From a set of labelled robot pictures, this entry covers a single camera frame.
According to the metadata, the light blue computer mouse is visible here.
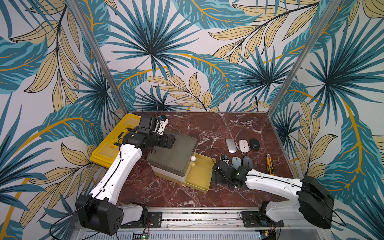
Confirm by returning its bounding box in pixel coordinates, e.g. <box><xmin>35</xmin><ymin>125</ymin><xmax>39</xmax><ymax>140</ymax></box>
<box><xmin>232</xmin><ymin>157</ymin><xmax>242</xmax><ymax>170</ymax></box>

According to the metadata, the yellow pull-out drawer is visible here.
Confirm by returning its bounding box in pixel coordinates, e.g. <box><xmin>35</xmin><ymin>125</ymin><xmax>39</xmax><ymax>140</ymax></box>
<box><xmin>183</xmin><ymin>154</ymin><xmax>214</xmax><ymax>194</ymax></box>

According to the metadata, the grey drawer unit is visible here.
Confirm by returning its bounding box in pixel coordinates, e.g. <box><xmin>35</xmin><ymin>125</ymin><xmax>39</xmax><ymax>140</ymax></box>
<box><xmin>147</xmin><ymin>130</ymin><xmax>197</xmax><ymax>185</ymax></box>

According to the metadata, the dark grey computer mouse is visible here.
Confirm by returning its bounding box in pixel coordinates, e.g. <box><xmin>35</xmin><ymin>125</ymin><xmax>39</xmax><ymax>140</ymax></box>
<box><xmin>242</xmin><ymin>156</ymin><xmax>253</xmax><ymax>170</ymax></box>

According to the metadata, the silver computer mouse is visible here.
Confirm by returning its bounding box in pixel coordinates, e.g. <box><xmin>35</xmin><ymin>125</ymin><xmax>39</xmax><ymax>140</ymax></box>
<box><xmin>226</xmin><ymin>139</ymin><xmax>237</xmax><ymax>154</ymax></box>

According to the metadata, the white computer mouse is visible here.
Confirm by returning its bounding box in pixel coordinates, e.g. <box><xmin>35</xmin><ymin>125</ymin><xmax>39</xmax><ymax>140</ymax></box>
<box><xmin>238</xmin><ymin>140</ymin><xmax>249</xmax><ymax>153</ymax></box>

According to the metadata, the black computer mouse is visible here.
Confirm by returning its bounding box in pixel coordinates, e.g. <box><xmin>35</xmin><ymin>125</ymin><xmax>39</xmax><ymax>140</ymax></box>
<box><xmin>250</xmin><ymin>139</ymin><xmax>260</xmax><ymax>151</ymax></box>

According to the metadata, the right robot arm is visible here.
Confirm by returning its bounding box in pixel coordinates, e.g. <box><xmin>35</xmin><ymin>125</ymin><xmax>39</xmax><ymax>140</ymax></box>
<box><xmin>213</xmin><ymin>160</ymin><xmax>335</xmax><ymax>229</ymax></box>

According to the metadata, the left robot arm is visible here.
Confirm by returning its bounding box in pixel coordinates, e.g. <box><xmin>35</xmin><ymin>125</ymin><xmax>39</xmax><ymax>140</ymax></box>
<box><xmin>75</xmin><ymin>129</ymin><xmax>176</xmax><ymax>236</ymax></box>

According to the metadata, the yellow utility knife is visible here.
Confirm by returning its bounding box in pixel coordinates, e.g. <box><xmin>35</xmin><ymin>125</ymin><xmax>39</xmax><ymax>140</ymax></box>
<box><xmin>267</xmin><ymin>154</ymin><xmax>275</xmax><ymax>176</ymax></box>

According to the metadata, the yellow plastic toolbox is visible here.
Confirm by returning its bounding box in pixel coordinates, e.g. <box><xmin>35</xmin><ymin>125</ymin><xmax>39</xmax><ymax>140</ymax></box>
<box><xmin>90</xmin><ymin>114</ymin><xmax>141</xmax><ymax>169</ymax></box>

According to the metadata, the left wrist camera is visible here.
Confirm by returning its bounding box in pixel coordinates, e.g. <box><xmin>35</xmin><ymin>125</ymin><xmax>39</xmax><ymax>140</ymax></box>
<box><xmin>137</xmin><ymin>115</ymin><xmax>169</xmax><ymax>135</ymax></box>

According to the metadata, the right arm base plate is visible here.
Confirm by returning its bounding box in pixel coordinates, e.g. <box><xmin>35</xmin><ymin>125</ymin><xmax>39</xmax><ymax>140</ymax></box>
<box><xmin>240</xmin><ymin>211</ymin><xmax>284</xmax><ymax>229</ymax></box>

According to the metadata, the aluminium front rail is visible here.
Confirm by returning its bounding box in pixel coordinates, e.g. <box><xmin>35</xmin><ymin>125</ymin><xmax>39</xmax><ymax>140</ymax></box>
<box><xmin>70</xmin><ymin>207</ymin><xmax>334</xmax><ymax>240</ymax></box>

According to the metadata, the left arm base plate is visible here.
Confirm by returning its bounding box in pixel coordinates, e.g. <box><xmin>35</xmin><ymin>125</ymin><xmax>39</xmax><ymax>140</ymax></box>
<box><xmin>121</xmin><ymin>212</ymin><xmax>163</xmax><ymax>229</ymax></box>

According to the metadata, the left aluminium corner post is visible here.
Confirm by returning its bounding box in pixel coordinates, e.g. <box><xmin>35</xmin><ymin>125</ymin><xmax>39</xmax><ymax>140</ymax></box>
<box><xmin>67</xmin><ymin>0</ymin><xmax>129</xmax><ymax>115</ymax></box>

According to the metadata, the aluminium corner post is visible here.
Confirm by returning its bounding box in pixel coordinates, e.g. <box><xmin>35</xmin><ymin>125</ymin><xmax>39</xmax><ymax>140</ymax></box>
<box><xmin>67</xmin><ymin>0</ymin><xmax>129</xmax><ymax>115</ymax></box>
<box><xmin>268</xmin><ymin>0</ymin><xmax>341</xmax><ymax>117</ymax></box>

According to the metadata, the right aluminium corner post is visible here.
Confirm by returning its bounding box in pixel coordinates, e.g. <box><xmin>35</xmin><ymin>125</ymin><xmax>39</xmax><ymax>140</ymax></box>
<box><xmin>268</xmin><ymin>0</ymin><xmax>341</xmax><ymax>117</ymax></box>

